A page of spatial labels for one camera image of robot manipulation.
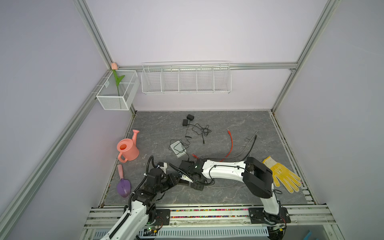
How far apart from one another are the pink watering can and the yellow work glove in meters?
0.83

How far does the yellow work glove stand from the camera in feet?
2.76

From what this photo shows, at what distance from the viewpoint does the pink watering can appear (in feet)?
2.90

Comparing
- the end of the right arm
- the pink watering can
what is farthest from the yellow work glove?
the pink watering can
